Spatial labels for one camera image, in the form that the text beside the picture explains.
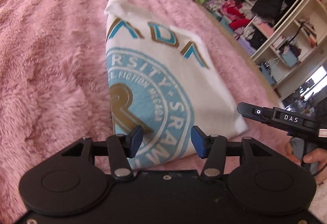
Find red garment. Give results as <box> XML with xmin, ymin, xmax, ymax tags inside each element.
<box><xmin>226</xmin><ymin>7</ymin><xmax>253</xmax><ymax>30</ymax></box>

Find purple folded clothes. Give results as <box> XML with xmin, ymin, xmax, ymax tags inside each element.
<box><xmin>237</xmin><ymin>34</ymin><xmax>256</xmax><ymax>56</ymax></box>

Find white open wardrobe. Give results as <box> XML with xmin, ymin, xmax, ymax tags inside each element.
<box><xmin>197</xmin><ymin>0</ymin><xmax>327</xmax><ymax>102</ymax></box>

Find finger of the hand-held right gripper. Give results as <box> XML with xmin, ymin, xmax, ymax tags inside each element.
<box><xmin>237</xmin><ymin>102</ymin><xmax>274</xmax><ymax>123</ymax></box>

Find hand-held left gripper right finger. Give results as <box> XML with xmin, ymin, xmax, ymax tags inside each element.
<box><xmin>191</xmin><ymin>125</ymin><xmax>279</xmax><ymax>179</ymax></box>

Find white shirt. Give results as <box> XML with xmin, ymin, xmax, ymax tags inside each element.
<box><xmin>104</xmin><ymin>0</ymin><xmax>249</xmax><ymax>170</ymax></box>

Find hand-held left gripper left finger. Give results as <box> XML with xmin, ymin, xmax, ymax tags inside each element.
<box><xmin>57</xmin><ymin>125</ymin><xmax>144</xmax><ymax>180</ymax></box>

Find pink fluffy blanket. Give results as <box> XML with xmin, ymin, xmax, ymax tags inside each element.
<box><xmin>0</xmin><ymin>0</ymin><xmax>284</xmax><ymax>214</ymax></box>

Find light blue storage box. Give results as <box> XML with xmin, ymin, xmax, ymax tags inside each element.
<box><xmin>259</xmin><ymin>62</ymin><xmax>278</xmax><ymax>87</ymax></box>
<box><xmin>280</xmin><ymin>52</ymin><xmax>300</xmax><ymax>68</ymax></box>

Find person's right hand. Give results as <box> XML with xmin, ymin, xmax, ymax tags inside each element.
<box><xmin>286</xmin><ymin>141</ymin><xmax>327</xmax><ymax>173</ymax></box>

